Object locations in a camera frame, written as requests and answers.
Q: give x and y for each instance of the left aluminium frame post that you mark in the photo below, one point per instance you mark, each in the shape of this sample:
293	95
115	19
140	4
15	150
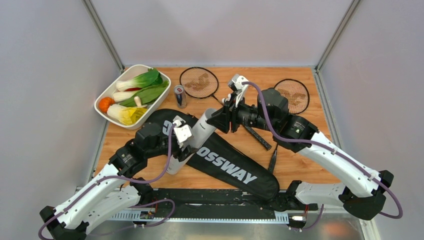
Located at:
92	12

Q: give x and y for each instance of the black badminton racket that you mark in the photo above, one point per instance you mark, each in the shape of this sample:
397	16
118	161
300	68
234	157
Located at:
296	93
199	83

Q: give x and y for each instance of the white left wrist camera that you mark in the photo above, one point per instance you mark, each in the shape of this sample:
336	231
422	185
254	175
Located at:
182	131

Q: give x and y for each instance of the white oval vegetable basket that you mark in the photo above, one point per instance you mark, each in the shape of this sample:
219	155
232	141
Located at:
133	71

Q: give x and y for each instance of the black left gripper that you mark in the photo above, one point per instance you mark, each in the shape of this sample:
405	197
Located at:
183	155

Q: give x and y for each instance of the white shuttlecock tube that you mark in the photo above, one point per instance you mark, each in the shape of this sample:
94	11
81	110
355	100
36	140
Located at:
195	139

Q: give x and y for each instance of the left black badminton racket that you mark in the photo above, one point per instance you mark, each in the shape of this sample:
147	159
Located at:
199	83

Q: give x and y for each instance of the black Crossway racket bag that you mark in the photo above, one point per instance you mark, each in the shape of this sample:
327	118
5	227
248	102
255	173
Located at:
218	158

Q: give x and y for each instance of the beige mushroom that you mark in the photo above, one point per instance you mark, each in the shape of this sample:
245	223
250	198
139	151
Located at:
138	102

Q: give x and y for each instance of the right black badminton racket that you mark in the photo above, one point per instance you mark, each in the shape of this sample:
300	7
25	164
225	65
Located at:
296	93

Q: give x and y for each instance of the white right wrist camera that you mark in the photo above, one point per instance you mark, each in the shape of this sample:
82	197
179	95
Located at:
238	84

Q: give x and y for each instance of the right aluminium frame post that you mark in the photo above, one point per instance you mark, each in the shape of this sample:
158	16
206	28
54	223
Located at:
354	4

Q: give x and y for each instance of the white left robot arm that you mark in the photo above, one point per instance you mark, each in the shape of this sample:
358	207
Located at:
114	188

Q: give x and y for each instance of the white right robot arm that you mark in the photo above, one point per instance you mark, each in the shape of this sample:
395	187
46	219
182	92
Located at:
360	191

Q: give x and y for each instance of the aluminium frame post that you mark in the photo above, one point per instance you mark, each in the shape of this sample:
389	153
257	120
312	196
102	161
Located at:
354	4
92	12

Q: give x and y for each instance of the red chili pepper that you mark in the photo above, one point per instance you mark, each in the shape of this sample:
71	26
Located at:
132	89

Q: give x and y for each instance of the yellow napa cabbage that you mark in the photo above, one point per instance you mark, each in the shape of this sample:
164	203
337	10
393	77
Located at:
126	115

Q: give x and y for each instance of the silver blue drink can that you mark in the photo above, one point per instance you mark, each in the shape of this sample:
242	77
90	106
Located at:
180	96

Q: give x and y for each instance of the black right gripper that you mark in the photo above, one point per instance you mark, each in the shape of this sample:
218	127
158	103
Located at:
221	119

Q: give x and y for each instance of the orange tangerine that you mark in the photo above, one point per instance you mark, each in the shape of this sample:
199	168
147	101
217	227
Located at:
105	103

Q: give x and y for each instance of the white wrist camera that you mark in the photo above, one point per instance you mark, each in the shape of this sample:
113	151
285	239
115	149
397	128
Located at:
182	131
238	84

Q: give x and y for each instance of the green bok choy lower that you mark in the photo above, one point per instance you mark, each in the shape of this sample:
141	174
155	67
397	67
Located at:
147	95

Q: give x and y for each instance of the green bok choy top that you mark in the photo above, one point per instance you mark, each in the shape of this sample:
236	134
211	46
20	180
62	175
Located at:
149	78

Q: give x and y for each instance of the green bok choy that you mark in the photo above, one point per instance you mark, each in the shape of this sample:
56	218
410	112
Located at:
149	78
147	95

